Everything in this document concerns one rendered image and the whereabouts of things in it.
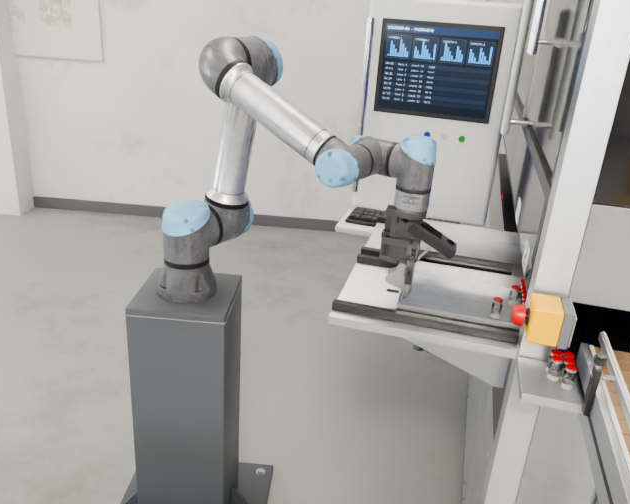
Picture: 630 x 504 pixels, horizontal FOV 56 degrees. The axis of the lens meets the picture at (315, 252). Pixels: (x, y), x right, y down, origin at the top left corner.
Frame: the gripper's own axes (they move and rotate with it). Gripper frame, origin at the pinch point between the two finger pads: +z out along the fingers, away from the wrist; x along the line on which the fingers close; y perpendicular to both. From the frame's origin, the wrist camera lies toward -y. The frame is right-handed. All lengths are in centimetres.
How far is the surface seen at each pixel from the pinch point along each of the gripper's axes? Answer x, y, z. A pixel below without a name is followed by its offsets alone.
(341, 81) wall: -272, 78, -13
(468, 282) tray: -18.9, -13.5, 3.2
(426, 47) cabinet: -89, 10, -48
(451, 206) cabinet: -89, -6, 5
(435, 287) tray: -12.6, -5.7, 3.2
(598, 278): 12.4, -34.9, -15.7
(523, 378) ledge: 20.9, -24.7, 3.4
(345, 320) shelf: 11.0, 12.0, 3.8
